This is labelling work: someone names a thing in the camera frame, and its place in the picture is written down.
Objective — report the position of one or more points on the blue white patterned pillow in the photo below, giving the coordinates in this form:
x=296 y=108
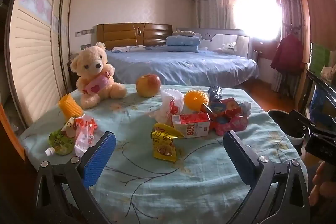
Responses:
x=131 y=49

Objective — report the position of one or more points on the grey bed guard rail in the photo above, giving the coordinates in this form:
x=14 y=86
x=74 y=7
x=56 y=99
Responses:
x=223 y=37

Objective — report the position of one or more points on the yellow snack packet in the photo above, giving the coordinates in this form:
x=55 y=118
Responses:
x=164 y=142

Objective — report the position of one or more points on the brown plush toy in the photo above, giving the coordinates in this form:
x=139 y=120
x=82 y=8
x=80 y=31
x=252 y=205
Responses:
x=329 y=73

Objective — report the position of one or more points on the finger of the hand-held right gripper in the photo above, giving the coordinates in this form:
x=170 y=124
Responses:
x=302 y=123

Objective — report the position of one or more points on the folded blue quilt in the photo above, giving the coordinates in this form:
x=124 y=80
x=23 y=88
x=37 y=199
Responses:
x=182 y=43

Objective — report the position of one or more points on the silver blue foil wrapper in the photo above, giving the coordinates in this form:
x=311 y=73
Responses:
x=215 y=94

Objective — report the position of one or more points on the white round bin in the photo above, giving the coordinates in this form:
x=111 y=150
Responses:
x=281 y=121

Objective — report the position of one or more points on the light green floral tablecloth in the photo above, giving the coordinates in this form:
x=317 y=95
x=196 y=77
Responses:
x=162 y=187

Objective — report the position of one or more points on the person's right hand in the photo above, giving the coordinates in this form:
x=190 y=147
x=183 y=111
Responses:
x=324 y=184

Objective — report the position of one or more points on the bed with blue sheet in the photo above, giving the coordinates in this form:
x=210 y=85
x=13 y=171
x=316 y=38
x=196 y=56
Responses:
x=189 y=66

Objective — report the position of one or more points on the red yellow apple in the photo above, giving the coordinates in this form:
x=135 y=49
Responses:
x=147 y=85

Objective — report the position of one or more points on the red white plastic wrapper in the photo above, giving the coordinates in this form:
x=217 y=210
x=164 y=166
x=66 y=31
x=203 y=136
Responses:
x=84 y=134

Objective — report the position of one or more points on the stack of green boxes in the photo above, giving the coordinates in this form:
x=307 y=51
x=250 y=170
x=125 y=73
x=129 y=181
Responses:
x=320 y=56

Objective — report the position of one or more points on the white foam fruit net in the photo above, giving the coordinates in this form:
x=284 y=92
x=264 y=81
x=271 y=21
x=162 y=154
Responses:
x=173 y=94

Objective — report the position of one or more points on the cream sliding wardrobe door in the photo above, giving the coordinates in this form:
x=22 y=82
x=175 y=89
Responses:
x=34 y=43

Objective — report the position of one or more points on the grey patterned curtain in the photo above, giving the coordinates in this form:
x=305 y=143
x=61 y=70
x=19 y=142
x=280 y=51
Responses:
x=212 y=6
x=287 y=8

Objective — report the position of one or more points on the orange spiky ball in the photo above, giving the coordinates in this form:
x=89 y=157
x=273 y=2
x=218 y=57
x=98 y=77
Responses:
x=195 y=100

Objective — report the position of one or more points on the wooden coat rack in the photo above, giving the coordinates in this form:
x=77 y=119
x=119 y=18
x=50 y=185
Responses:
x=291 y=27

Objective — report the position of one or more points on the wooden tall cabinet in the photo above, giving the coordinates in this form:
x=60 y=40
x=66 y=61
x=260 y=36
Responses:
x=317 y=11

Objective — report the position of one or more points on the wall switch panel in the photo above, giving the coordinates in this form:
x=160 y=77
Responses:
x=84 y=32

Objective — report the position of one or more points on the green spout pouch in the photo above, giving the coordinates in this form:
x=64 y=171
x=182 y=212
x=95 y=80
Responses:
x=61 y=141

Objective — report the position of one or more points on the red white carton box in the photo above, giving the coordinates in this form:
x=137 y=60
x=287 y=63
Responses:
x=191 y=125

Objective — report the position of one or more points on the small grey pillow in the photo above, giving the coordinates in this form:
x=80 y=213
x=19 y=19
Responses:
x=185 y=33

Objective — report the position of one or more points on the cream teddy bear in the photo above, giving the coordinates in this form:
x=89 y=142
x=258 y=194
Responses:
x=92 y=64

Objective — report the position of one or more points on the white plastic bag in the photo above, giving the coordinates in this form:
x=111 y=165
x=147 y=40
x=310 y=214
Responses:
x=166 y=111

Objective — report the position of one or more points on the pink red snack packet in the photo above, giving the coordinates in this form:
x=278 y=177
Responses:
x=231 y=125

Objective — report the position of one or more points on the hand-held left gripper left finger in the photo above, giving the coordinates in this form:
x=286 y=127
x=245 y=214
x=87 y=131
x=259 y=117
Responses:
x=101 y=155

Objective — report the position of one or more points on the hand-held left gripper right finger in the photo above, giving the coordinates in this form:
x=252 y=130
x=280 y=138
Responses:
x=237 y=155

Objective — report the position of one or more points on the black glossy cabinet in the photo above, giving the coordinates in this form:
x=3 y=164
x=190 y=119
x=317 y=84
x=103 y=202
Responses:
x=319 y=87

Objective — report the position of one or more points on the red coat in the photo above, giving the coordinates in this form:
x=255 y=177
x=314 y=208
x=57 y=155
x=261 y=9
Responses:
x=287 y=53

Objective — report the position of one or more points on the wooden headboard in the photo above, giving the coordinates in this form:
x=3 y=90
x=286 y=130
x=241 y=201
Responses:
x=126 y=35

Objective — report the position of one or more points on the white plush toy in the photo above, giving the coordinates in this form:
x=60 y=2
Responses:
x=227 y=47

